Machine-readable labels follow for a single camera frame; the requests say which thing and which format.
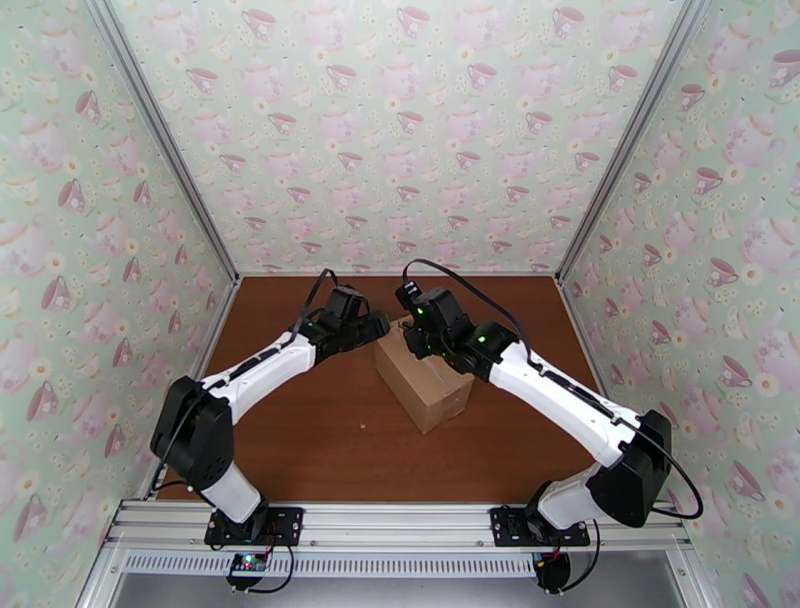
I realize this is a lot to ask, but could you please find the thin black controller cable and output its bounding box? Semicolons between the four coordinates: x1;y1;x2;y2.
246;543;298;595
562;523;603;594

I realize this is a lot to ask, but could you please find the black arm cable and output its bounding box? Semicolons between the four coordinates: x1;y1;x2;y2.
148;268;342;501
401;257;704;521

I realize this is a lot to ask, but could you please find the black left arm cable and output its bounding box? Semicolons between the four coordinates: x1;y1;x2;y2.
148;268;342;501

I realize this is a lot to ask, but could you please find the brown cardboard express box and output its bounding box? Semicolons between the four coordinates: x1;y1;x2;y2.
373;315;475;436

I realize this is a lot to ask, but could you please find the aluminium frame post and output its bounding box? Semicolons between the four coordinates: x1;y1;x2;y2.
84;0;242;286
556;0;715;286

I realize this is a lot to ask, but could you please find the grey metal shelf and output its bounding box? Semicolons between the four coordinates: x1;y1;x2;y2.
112;573;689;608

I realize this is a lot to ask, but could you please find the perforated metal strip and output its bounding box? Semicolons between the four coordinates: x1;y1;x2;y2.
121;552;539;579

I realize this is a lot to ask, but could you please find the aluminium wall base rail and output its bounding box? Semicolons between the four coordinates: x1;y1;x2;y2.
144;279;244;501
556;277;614;408

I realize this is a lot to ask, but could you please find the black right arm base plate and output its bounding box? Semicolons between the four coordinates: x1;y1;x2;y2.
489;504;592;549

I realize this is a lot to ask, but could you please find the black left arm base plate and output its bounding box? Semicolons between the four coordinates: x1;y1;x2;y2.
204;504;306;551

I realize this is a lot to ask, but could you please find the aluminium frame side beam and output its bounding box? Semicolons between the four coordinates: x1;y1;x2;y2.
74;543;126;608
665;549;714;608

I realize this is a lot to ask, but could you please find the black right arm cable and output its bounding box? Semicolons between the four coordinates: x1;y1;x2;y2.
401;257;704;521

